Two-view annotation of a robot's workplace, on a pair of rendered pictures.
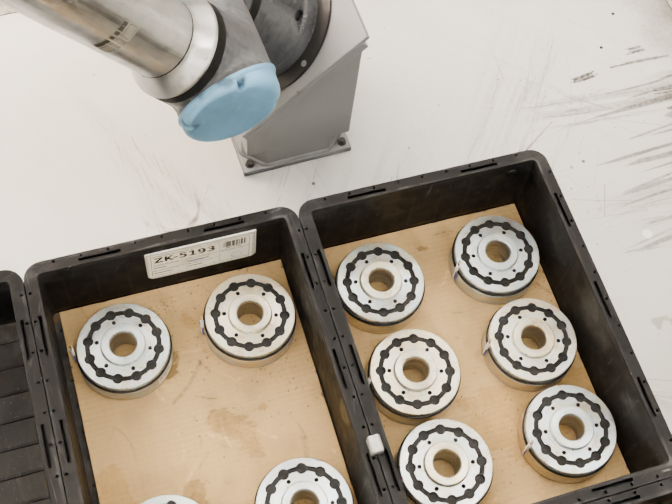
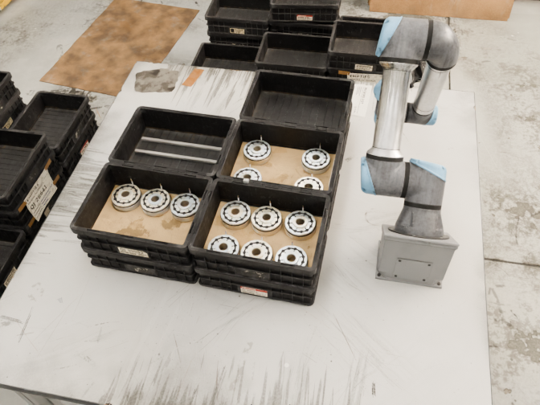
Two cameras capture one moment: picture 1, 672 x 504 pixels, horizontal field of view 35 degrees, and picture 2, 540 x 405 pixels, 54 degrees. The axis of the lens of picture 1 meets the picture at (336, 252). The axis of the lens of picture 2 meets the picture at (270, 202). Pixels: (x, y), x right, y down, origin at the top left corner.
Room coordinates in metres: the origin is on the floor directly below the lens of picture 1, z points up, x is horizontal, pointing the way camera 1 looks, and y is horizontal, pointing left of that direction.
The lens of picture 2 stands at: (1.17, -0.89, 2.27)
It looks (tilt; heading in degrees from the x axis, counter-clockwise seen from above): 51 degrees down; 132
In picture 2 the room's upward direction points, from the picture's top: 4 degrees counter-clockwise
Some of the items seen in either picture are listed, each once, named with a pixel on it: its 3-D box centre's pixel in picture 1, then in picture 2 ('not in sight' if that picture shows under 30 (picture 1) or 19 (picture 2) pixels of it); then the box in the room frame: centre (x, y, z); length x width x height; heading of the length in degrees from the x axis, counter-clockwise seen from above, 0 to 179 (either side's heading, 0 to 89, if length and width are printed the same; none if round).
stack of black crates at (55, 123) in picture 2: not in sight; (58, 141); (-1.05, -0.09, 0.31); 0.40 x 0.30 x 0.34; 118
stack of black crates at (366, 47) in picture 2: not in sight; (364, 72); (-0.03, 1.30, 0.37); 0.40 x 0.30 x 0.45; 28
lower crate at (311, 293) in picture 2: not in sight; (263, 251); (0.47, -0.17, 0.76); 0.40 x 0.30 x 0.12; 26
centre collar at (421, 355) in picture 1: (415, 370); (266, 217); (0.44, -0.11, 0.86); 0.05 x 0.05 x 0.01
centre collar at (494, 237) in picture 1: (497, 252); (291, 258); (0.60, -0.19, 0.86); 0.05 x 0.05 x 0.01
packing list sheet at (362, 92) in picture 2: not in sight; (333, 96); (0.16, 0.69, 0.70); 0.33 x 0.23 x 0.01; 28
